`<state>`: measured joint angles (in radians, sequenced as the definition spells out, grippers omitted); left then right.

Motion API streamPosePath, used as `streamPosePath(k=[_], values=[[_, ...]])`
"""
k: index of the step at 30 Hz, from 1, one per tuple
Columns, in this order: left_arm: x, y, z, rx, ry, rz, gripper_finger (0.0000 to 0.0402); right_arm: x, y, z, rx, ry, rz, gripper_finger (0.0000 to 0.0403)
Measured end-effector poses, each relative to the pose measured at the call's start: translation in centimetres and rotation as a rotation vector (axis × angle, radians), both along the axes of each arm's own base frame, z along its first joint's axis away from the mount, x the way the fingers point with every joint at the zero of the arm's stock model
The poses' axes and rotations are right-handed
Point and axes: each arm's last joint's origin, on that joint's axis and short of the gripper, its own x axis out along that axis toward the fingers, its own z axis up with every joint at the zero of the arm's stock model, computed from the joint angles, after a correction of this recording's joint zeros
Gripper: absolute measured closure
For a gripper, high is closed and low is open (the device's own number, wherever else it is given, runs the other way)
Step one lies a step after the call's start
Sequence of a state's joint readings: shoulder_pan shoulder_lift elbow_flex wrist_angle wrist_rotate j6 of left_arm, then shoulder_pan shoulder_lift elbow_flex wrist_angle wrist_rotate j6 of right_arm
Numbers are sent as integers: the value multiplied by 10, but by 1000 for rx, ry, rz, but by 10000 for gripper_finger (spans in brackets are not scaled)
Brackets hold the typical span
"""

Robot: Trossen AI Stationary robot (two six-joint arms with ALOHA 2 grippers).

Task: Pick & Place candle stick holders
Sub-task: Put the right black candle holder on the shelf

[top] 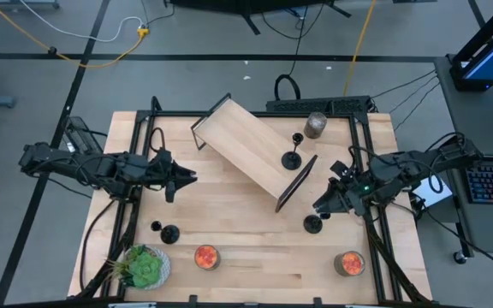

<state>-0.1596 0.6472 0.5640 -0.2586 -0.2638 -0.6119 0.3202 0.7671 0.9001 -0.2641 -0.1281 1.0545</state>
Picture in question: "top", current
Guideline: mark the grey candle jar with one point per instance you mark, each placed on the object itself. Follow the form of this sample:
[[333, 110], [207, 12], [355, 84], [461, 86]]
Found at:
[[315, 125]]

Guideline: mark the dark grey desk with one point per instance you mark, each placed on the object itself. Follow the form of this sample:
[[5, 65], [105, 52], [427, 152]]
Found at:
[[477, 120]]

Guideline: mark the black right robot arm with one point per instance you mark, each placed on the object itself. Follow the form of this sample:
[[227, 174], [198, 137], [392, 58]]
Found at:
[[405, 171]]

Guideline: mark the black metal candlestick holder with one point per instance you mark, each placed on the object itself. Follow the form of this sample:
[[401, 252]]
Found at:
[[313, 224], [170, 234], [291, 161]]

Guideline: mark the white box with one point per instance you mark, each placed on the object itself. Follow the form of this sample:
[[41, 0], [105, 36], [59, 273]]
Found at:
[[437, 194]]

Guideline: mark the black vented control box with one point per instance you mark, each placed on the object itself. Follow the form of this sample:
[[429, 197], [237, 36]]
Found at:
[[79, 134]]

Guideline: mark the orange topped candle jar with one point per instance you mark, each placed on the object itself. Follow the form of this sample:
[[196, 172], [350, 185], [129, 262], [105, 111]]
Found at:
[[206, 257], [350, 263]]

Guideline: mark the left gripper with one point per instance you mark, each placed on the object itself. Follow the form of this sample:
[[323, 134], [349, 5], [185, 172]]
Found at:
[[161, 169]]

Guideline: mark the black stand base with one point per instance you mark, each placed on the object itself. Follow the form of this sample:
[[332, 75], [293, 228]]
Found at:
[[248, 21]]

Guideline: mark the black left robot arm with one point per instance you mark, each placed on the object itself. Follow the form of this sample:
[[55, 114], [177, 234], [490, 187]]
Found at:
[[79, 164]]

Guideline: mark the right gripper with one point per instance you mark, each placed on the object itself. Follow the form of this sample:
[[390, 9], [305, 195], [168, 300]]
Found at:
[[360, 192]]

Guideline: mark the black desk caster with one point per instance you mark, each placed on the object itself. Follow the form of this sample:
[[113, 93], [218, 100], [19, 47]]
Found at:
[[460, 257]]

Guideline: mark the black aluminium table frame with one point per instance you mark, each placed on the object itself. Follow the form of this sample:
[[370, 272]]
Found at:
[[169, 113]]

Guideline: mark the black power strip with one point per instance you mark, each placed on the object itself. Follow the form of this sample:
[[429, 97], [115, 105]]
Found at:
[[315, 104]]

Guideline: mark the succulent in white pot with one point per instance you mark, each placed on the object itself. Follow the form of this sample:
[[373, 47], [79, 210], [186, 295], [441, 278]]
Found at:
[[144, 268]]

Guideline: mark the wooden shelf riser black frame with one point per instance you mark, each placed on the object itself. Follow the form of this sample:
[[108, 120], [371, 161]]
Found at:
[[246, 141]]

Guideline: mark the backlit black keyboard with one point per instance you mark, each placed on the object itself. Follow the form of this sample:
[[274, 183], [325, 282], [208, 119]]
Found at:
[[492, 184]]

